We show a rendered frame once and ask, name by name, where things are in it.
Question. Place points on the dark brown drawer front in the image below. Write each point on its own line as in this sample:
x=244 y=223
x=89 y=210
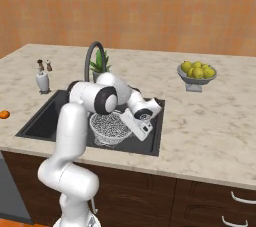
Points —
x=206 y=191
x=200 y=217

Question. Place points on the dark brown cupboard door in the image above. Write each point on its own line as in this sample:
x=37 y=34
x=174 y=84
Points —
x=133 y=197
x=31 y=184

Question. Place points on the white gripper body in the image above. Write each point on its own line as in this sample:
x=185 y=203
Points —
x=132 y=122

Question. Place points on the white utensil pot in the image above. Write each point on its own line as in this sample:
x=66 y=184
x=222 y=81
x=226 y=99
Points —
x=42 y=81

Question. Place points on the black sink basin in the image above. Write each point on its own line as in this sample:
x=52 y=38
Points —
x=46 y=121

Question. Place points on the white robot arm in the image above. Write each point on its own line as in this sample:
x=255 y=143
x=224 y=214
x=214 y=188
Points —
x=71 y=131

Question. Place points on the grey appliance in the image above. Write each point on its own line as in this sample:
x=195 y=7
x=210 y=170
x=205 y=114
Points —
x=10 y=194

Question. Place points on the white mesh colander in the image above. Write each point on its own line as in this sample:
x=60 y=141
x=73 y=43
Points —
x=108 y=129

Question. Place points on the orange tangerine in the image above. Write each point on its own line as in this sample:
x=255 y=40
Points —
x=4 y=114

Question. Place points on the yellow-green fruit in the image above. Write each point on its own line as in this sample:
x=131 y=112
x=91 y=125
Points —
x=190 y=72
x=209 y=72
x=197 y=64
x=198 y=73
x=186 y=65
x=205 y=66

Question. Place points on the green potted plant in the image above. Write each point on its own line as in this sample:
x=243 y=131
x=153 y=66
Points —
x=100 y=62

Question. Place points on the grey fruit bowl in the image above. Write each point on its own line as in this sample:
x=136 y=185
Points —
x=195 y=82

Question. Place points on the dark grey arched faucet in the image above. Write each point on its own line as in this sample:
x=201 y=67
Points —
x=88 y=59

